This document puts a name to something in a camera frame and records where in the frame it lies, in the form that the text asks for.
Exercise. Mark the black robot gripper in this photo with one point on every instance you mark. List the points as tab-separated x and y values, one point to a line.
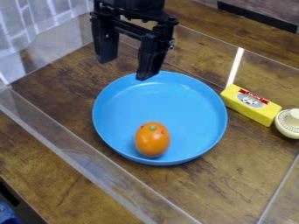
142	20

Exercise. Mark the orange toy ball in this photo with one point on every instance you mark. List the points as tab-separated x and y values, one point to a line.
152	139

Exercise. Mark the blue round tray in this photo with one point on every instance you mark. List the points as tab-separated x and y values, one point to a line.
172	99

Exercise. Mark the yellow toy butter block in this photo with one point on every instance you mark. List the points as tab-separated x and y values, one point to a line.
251	105

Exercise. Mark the cream toy mushroom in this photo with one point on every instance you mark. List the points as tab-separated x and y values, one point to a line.
287	122

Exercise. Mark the blue object at corner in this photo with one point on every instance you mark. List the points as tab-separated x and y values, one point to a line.
7	215

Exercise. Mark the clear acrylic enclosure wall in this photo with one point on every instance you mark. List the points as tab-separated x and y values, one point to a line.
78	182

